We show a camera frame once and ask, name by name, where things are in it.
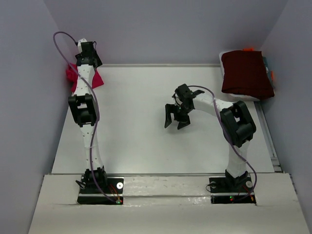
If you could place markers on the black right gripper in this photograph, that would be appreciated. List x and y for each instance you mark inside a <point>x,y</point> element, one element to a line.
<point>170,108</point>

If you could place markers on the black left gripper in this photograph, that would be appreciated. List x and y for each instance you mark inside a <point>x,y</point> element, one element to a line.
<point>95,56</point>

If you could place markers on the pink t-shirt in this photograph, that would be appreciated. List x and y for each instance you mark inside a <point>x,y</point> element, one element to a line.
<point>73,77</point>

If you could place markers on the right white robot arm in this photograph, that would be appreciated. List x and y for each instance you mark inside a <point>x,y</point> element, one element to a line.
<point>235,120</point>

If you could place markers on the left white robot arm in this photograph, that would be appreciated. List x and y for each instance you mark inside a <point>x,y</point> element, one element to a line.
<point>85,111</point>

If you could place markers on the teal orange item beside stack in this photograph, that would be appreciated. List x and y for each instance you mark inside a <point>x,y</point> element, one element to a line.
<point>269,72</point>

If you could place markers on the dark red folded t-shirt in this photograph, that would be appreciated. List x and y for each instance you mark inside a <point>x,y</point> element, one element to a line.
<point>246,73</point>

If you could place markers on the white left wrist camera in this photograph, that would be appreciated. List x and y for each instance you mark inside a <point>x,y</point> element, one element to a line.
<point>79,44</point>

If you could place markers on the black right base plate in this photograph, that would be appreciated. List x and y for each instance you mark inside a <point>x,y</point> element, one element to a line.
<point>221,193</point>

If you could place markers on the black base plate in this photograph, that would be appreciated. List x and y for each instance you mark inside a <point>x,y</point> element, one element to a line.
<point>221,193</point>
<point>93,196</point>

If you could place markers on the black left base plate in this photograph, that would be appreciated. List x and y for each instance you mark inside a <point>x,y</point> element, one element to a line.
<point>93,196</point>

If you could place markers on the metal rail right side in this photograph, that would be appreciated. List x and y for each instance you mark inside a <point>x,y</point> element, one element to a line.
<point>267,136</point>

